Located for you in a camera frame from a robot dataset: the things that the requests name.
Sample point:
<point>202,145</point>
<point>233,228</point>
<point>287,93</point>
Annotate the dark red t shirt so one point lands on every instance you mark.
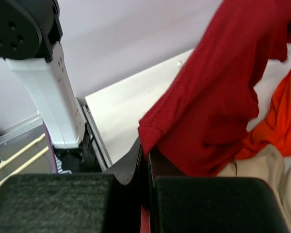
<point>200,122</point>

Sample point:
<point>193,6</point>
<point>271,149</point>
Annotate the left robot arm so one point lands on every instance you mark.
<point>30,43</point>

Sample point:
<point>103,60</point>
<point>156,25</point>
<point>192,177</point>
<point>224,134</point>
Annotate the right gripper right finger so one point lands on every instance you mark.
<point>182,204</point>

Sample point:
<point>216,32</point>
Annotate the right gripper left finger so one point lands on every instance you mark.
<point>106,202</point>

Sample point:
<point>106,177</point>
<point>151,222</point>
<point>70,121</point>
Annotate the orange t shirt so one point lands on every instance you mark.
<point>275,128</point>

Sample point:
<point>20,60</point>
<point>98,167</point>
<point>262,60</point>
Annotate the beige t shirt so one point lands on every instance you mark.
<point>268,165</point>

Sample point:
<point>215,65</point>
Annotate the wooden hanger left floor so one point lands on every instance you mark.
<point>4,163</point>

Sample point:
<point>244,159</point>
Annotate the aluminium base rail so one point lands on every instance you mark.
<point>98,145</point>

